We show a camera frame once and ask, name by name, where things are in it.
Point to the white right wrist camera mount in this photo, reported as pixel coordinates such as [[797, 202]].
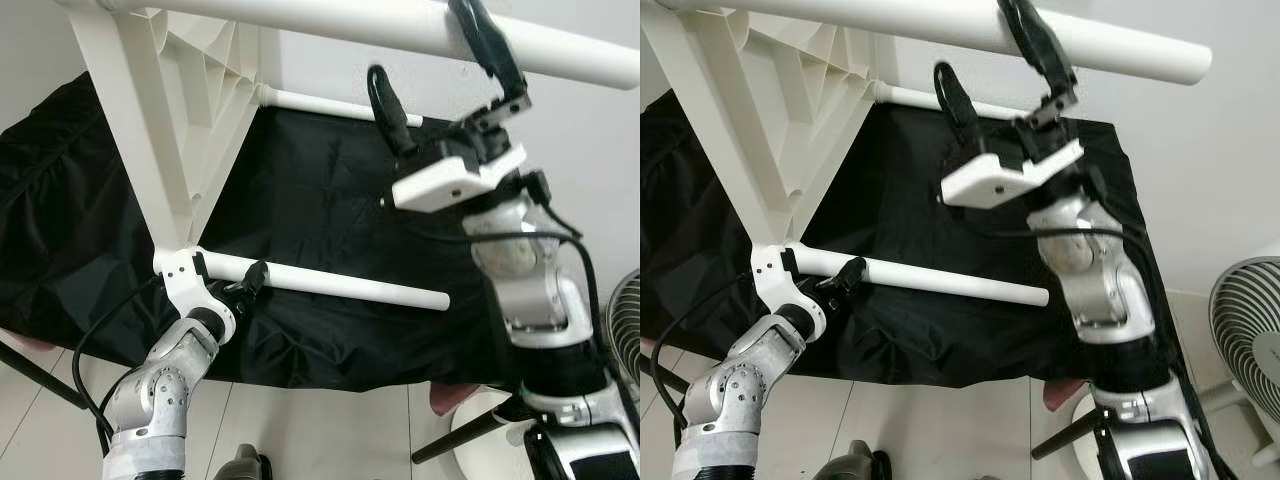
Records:
[[450, 185], [1000, 182]]

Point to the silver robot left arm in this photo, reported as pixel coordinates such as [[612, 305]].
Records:
[[745, 385], [165, 385]]

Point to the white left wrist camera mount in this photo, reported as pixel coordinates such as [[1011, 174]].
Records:
[[185, 280], [775, 280]]

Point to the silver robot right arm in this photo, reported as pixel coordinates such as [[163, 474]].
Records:
[[535, 290], [1105, 290]]

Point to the white round base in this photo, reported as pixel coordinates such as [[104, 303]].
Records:
[[480, 455], [1085, 420]]

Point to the white plastic table leg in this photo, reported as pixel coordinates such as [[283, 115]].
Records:
[[915, 98], [900, 25], [380, 28], [320, 103], [950, 282], [350, 286]]

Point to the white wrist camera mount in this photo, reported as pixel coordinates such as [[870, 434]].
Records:
[[1000, 182], [450, 185], [775, 280], [185, 280]]

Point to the white plastic table top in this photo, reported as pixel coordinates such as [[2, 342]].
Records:
[[170, 110], [760, 110]]

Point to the white floor fan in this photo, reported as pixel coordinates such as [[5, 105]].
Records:
[[1245, 320], [622, 330]]

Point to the black table cloth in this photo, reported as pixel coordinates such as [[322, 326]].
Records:
[[900, 200], [330, 190]]

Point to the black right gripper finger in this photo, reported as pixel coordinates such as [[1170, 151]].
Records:
[[390, 110], [490, 45], [958, 105], [1040, 45]]

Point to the grey robot left foot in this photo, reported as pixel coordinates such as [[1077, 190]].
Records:
[[243, 465], [865, 462]]

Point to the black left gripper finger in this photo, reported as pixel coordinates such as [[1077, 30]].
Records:
[[852, 273], [790, 262], [256, 276], [201, 265]]

